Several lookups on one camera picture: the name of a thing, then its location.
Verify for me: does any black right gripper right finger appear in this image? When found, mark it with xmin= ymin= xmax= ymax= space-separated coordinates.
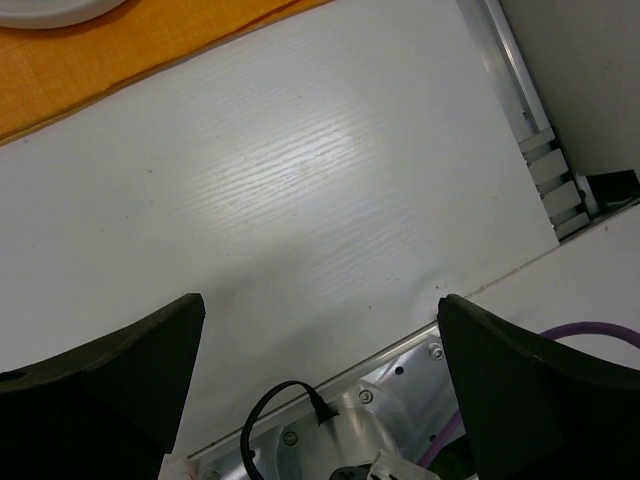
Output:
xmin=437 ymin=295 xmax=639 ymax=479

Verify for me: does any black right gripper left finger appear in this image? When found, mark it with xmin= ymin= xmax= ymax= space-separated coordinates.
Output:
xmin=1 ymin=293 xmax=206 ymax=479

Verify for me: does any white foam front panel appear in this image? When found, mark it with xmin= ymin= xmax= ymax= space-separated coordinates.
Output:
xmin=462 ymin=199 xmax=640 ymax=374

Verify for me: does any orange placemat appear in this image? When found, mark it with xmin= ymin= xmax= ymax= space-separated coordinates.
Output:
xmin=1 ymin=0 xmax=317 ymax=144

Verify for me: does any clear glass plate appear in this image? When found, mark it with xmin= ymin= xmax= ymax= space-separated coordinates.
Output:
xmin=1 ymin=0 xmax=124 ymax=30

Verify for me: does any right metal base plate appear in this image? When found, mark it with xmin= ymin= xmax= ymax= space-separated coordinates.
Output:
xmin=187 ymin=319 xmax=471 ymax=480

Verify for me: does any black short cable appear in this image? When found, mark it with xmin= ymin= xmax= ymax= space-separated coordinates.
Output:
xmin=239 ymin=380 xmax=341 ymax=480

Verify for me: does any aluminium table frame rail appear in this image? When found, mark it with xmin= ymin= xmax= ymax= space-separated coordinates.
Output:
xmin=454 ymin=0 xmax=640 ymax=241

